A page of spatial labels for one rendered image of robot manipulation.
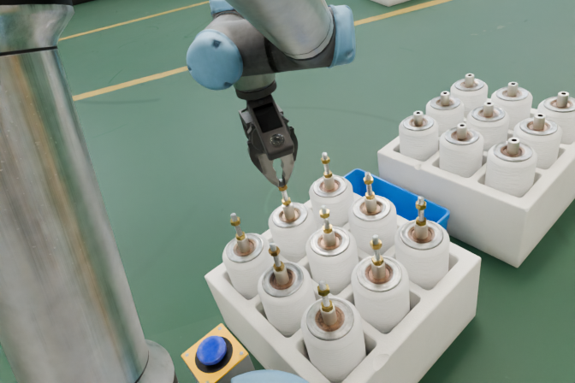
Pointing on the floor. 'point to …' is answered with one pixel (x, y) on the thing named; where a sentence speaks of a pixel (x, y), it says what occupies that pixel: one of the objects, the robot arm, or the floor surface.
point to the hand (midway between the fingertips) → (281, 181)
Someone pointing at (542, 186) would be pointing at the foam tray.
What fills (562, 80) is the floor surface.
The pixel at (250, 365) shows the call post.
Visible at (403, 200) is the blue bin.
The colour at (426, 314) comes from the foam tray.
